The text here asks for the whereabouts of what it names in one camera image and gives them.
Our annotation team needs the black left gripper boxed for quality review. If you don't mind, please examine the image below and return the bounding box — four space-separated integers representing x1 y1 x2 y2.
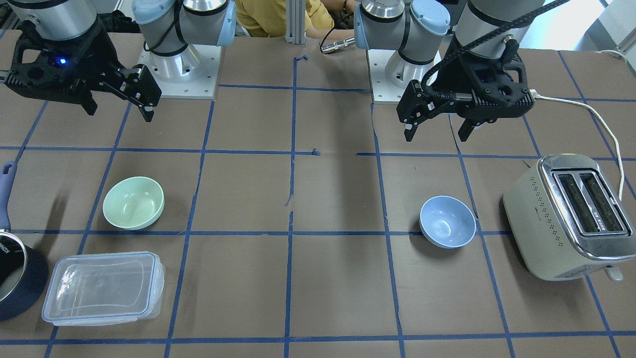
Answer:
396 52 535 142

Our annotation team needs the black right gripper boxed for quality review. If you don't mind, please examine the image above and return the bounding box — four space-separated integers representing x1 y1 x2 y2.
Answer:
4 19 161 122

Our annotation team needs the green bowl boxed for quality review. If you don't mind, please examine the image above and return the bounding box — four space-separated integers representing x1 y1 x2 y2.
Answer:
102 177 165 230

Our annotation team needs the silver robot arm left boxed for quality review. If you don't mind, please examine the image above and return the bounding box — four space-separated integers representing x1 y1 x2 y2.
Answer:
354 0 545 141

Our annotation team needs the blue bowl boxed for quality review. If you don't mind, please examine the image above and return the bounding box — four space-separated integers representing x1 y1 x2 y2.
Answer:
419 195 477 249

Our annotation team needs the cream and chrome toaster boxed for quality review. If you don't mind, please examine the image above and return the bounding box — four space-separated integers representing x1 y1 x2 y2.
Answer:
502 154 636 281

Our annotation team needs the person in yellow shirt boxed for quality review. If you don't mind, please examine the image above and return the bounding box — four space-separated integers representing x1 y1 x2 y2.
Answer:
235 0 360 41

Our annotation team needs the clear plastic food container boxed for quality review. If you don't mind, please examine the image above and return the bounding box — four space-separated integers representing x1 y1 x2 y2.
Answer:
41 252 165 327

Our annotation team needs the dark blue saucepan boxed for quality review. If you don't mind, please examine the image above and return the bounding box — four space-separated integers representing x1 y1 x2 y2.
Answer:
0 161 49 321

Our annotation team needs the white toaster power cable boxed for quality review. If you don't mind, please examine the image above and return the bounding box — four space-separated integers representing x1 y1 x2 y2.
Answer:
530 49 629 201

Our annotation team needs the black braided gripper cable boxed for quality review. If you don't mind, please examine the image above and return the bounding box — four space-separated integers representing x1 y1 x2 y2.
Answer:
421 0 570 103

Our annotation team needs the aluminium frame post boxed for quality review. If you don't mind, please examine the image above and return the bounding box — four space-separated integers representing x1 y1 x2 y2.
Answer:
285 0 306 47

